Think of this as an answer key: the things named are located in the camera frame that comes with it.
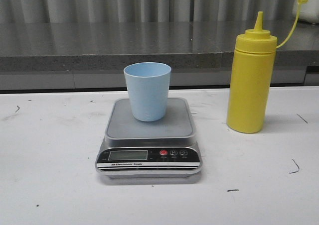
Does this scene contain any silver electronic kitchen scale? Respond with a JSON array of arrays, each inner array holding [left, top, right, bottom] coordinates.
[[95, 98, 203, 184]]

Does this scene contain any grey steel counter shelf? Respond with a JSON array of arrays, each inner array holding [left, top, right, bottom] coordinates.
[[0, 20, 319, 91]]

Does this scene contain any light blue plastic cup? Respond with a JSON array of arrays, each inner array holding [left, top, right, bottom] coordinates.
[[124, 62, 171, 121]]

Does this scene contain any yellow squeeze bottle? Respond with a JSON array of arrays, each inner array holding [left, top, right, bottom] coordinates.
[[226, 0, 308, 134]]

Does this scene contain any white container on shelf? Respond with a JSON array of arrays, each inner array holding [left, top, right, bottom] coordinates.
[[292, 0, 319, 24]]

